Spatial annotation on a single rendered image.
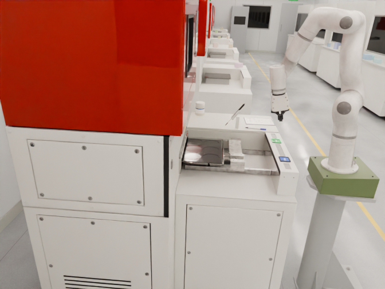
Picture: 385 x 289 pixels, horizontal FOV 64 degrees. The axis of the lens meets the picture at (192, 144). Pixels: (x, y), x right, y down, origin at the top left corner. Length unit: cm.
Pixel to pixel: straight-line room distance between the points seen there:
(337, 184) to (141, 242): 104
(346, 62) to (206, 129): 93
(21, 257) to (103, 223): 123
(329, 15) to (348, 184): 85
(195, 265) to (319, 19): 147
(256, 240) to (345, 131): 74
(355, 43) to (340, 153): 56
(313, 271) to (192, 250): 82
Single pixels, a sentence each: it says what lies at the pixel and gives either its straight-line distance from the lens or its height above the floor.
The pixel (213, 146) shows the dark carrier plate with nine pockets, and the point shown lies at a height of 90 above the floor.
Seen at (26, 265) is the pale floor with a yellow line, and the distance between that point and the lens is 261.
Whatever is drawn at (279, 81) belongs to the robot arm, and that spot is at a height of 134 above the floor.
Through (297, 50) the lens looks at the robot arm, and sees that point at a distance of 177.
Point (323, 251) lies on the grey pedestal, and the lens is 213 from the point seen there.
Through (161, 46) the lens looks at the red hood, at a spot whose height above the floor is 157.
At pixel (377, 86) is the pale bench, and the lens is 658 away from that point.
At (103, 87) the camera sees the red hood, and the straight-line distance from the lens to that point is 125.
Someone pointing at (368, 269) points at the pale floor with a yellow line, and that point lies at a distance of 274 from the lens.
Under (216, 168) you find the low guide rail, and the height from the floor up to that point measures 84.
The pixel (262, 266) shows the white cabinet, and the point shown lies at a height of 38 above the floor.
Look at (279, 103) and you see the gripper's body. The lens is 188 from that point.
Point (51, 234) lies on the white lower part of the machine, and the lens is 171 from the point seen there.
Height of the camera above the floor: 170
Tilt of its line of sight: 24 degrees down
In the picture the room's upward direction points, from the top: 2 degrees clockwise
